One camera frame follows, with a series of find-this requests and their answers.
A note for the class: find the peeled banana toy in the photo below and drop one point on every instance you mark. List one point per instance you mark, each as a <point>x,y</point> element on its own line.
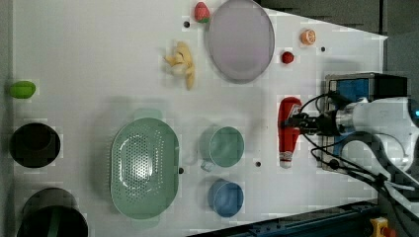
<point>182,63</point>

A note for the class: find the green mug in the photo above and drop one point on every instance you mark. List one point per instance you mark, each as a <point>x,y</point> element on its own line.
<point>221,146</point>

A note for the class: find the red green strawberry toy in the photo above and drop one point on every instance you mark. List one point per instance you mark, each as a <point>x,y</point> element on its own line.
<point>202,13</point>

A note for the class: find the green lime toy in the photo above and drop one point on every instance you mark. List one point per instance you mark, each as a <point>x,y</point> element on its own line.
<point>22,89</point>

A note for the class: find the small black cup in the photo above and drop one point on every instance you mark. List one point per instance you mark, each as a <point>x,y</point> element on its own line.
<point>34,145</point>

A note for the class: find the grey round plate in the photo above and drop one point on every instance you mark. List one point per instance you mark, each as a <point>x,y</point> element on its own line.
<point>241,40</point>

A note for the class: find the red ketchup bottle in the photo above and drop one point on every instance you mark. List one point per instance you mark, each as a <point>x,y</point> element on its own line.
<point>287,133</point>

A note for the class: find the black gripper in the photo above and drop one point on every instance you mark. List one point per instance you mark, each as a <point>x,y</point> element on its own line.
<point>324,124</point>

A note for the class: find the green perforated colander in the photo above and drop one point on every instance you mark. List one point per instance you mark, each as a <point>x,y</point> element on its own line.
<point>144,166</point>

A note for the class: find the orange slice toy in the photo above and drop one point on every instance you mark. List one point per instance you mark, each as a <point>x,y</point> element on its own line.
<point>308,37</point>

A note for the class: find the large black cup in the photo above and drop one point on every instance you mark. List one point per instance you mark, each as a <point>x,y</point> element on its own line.
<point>52,212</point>

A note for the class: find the blue cup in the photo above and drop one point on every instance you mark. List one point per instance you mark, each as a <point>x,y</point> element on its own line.
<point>225,198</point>

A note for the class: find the yellow red emergency button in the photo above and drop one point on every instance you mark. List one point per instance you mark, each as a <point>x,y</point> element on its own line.
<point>381,228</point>

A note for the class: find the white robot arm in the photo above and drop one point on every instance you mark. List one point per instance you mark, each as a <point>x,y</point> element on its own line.
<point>375,142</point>

